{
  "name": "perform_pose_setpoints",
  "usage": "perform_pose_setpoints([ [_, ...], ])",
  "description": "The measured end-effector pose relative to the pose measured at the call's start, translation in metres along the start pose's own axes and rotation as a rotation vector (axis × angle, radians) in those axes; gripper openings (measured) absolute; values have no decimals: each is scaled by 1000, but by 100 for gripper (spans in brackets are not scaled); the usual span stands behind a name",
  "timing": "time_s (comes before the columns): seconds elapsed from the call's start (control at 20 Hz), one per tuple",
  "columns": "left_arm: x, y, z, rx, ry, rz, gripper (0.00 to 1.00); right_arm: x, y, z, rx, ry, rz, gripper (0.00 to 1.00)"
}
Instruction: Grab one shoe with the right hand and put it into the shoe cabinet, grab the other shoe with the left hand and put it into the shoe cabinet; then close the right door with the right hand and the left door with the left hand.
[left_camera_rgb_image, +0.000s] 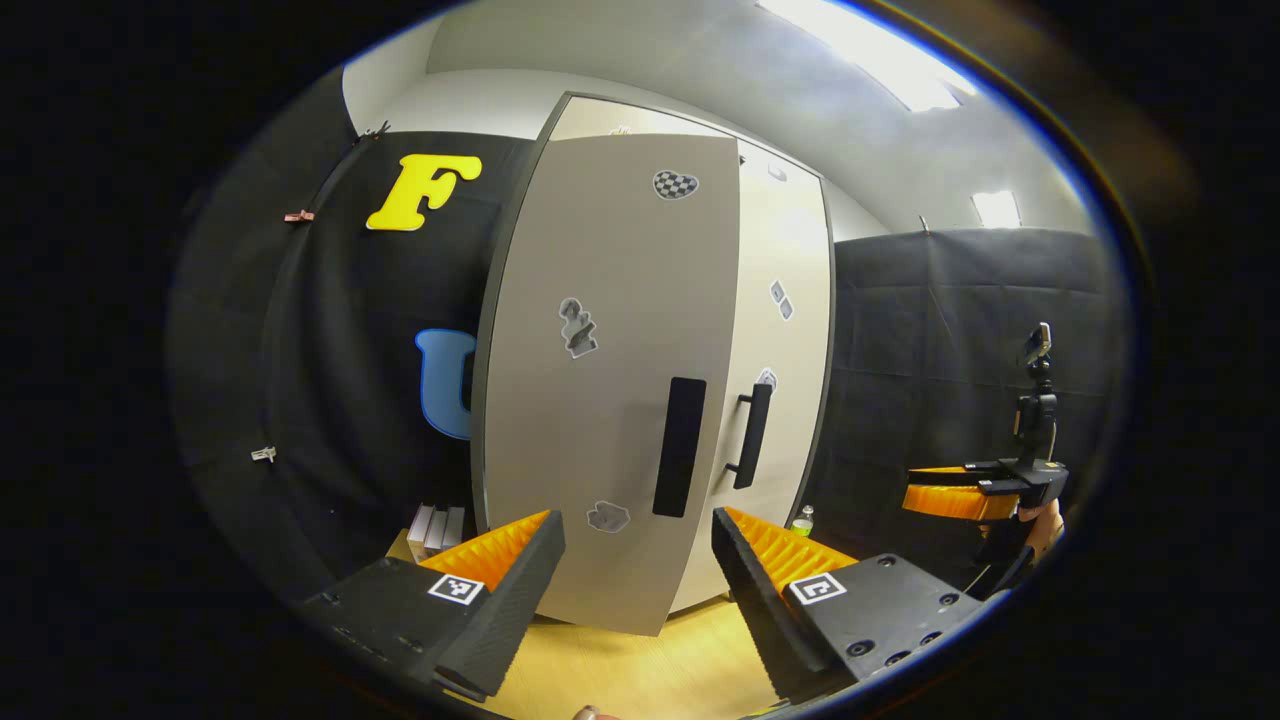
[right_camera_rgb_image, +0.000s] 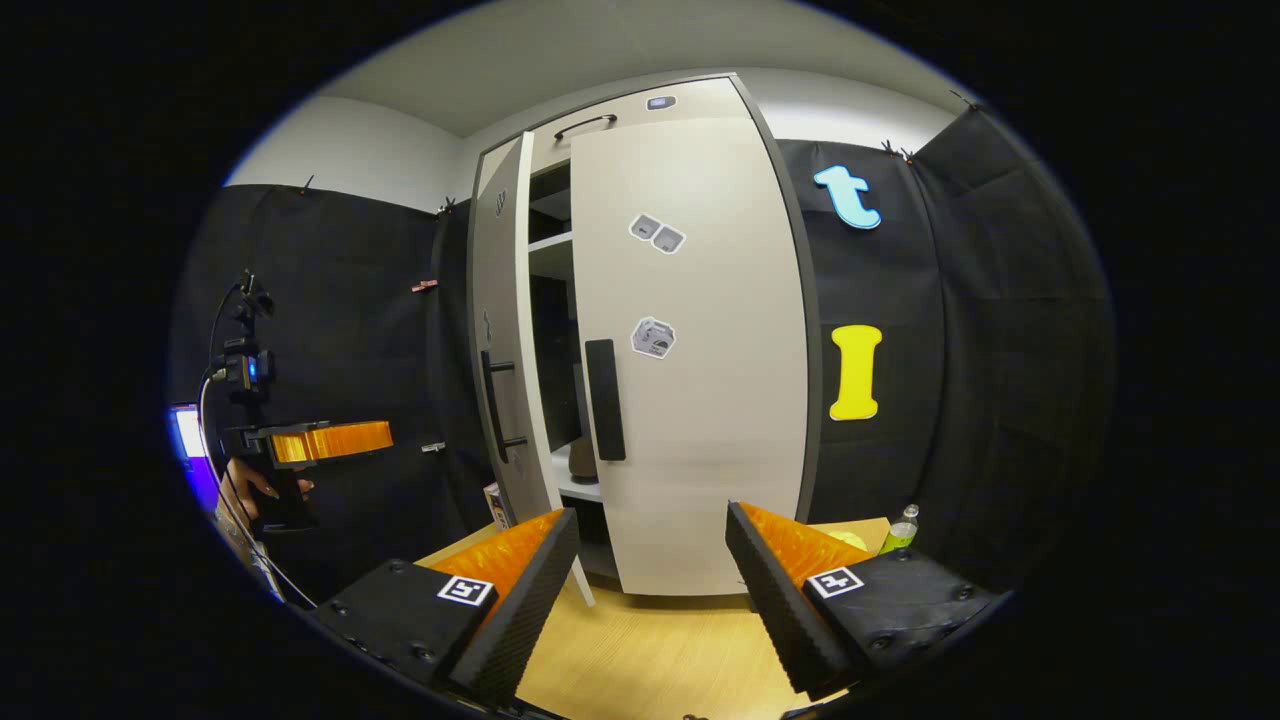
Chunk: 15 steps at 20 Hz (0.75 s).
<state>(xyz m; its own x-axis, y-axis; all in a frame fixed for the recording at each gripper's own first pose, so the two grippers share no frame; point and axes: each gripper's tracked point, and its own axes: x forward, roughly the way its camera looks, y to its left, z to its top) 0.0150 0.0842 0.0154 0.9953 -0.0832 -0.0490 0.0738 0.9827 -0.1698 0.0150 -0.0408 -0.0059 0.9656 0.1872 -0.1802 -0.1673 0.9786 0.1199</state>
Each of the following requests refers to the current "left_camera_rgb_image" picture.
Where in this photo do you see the black door handle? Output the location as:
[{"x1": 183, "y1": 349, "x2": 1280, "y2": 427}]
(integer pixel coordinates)
[
  {"x1": 725, "y1": 383, "x2": 773, "y2": 490},
  {"x1": 653, "y1": 377, "x2": 707, "y2": 518}
]

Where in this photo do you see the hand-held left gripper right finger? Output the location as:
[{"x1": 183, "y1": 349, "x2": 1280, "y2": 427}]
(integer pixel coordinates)
[{"x1": 712, "y1": 505, "x2": 986, "y2": 704}]

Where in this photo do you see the black backdrop cloth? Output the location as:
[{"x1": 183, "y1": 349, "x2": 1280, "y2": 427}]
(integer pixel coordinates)
[
  {"x1": 170, "y1": 70, "x2": 536, "y2": 601},
  {"x1": 805, "y1": 228, "x2": 1126, "y2": 591}
]

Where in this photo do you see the small ceiling light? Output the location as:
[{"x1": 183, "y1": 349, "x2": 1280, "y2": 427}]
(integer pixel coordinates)
[{"x1": 972, "y1": 190, "x2": 1023, "y2": 229}]

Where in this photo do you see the grey shoe cabinet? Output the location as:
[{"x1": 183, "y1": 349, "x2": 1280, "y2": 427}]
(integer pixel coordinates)
[{"x1": 470, "y1": 90, "x2": 836, "y2": 621}]

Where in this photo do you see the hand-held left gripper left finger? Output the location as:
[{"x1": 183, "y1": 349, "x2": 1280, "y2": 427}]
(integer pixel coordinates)
[{"x1": 300, "y1": 510, "x2": 566, "y2": 701}]

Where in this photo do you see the grey cabinet door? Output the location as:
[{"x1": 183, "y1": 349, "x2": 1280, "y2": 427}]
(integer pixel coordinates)
[
  {"x1": 483, "y1": 133, "x2": 741, "y2": 638},
  {"x1": 670, "y1": 140, "x2": 831, "y2": 616}
]

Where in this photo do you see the long ceiling light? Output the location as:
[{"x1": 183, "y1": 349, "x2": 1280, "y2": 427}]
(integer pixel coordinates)
[{"x1": 755, "y1": 0, "x2": 976, "y2": 111}]

